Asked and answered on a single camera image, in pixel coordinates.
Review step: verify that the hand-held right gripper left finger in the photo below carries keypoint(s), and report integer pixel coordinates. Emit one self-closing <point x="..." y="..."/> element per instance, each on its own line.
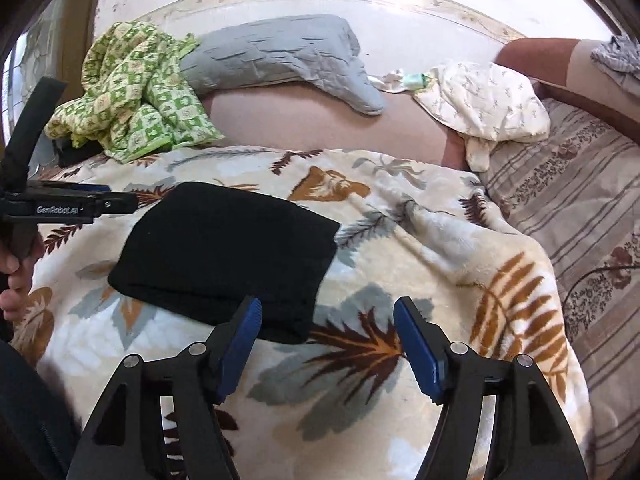
<point x="242" y="345"/>

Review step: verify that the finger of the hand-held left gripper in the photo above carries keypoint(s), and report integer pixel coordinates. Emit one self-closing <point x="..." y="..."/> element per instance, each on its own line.
<point x="117" y="203"/>

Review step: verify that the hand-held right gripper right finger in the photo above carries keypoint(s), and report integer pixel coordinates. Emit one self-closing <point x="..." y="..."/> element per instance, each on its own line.
<point x="422" y="355"/>

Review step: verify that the black pants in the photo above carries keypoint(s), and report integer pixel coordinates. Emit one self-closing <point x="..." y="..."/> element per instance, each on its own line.
<point x="225" y="260"/>

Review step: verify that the person's left hand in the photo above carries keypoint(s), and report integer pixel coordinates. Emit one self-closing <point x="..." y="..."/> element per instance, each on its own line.
<point x="15" y="285"/>

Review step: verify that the green patterned blanket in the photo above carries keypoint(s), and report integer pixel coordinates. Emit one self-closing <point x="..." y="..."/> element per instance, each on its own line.
<point x="140" y="95"/>

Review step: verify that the leaf print blanket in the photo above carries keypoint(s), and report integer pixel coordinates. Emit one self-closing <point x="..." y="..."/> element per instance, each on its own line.
<point x="425" y="220"/>

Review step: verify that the glass panel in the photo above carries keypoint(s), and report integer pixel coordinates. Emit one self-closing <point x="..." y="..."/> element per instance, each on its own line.
<point x="32" y="70"/>

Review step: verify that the person's dark clothing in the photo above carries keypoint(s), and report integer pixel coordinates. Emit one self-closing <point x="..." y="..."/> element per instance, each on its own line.
<point x="30" y="410"/>

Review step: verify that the brown striped bed sheet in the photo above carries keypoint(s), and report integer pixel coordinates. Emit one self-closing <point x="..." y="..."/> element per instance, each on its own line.
<point x="575" y="200"/>

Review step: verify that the grey quilted pillow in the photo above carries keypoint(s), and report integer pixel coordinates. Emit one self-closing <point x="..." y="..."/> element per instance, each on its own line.
<point x="280" y="55"/>

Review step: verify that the white patterned cloth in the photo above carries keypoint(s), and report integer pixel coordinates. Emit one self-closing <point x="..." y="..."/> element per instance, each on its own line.
<point x="490" y="105"/>

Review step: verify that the pale green small bottle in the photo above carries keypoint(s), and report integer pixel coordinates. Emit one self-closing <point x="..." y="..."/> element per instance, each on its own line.
<point x="416" y="80"/>

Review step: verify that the small white cloth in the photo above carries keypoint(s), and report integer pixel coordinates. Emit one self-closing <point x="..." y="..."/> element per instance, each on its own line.
<point x="390" y="81"/>

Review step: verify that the brown headboard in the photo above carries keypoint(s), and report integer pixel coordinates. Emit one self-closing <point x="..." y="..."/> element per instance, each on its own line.
<point x="540" y="55"/>

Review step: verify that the grey crumpled cloth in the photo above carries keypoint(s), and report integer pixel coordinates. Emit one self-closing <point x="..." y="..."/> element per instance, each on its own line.
<point x="615" y="55"/>

